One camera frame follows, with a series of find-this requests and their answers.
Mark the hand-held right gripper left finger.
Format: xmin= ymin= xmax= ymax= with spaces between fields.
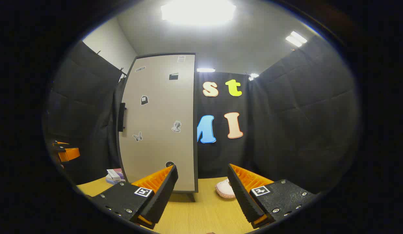
xmin=88 ymin=164 xmax=179 ymax=230

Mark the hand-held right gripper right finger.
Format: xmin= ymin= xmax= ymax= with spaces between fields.
xmin=227 ymin=163 xmax=319 ymax=229

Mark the black framed cabinet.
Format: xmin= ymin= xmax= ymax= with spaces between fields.
xmin=116 ymin=53 xmax=199 ymax=202

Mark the black cabinet door handle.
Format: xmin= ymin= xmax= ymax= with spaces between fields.
xmin=118 ymin=102 xmax=127 ymax=132

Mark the beige cabinet door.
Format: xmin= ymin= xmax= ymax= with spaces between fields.
xmin=119 ymin=55 xmax=195 ymax=192

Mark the black backdrop cloth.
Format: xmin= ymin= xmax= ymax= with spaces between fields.
xmin=196 ymin=71 xmax=254 ymax=179
xmin=45 ymin=41 xmax=124 ymax=186
xmin=249 ymin=35 xmax=361 ymax=195

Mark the small white pink box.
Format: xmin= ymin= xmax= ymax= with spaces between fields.
xmin=106 ymin=168 xmax=124 ymax=180

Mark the flat purple box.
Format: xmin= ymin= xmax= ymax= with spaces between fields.
xmin=105 ymin=175 xmax=125 ymax=185

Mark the double tube ceiling light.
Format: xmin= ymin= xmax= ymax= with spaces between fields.
xmin=285 ymin=31 xmax=308 ymax=48

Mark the large ceiling light panel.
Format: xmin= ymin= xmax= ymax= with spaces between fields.
xmin=161 ymin=0 xmax=236 ymax=25

